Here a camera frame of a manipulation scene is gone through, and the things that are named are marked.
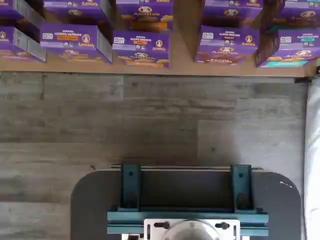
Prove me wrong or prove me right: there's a wooden shelf board under Annie's boxes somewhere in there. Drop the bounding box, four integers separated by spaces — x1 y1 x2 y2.
0 0 318 78

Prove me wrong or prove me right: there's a purple Annie's box orange band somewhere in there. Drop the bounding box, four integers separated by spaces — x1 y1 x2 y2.
112 29 171 69
116 0 175 33

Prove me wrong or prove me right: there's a purple Annie's chocolate bunnies box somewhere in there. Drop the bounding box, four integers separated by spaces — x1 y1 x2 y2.
201 0 265 29
194 24 261 67

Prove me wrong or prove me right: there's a purple Annie's hidden veggies box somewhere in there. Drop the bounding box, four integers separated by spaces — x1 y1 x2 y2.
42 0 113 26
39 23 114 65

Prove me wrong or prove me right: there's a purple Annie's box teal band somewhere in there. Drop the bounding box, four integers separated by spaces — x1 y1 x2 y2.
254 28 320 69
272 0 320 30

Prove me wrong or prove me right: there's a purple Annie's snack box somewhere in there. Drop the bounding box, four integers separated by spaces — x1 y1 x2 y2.
0 0 46 29
0 26 48 63

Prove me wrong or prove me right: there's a plain white cloth sheet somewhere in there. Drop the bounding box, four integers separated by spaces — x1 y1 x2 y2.
303 73 320 240

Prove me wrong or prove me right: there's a teal metal base frame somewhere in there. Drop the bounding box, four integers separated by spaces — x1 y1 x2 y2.
106 163 270 240

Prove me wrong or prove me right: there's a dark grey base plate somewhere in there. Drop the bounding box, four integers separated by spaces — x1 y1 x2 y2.
70 169 303 240

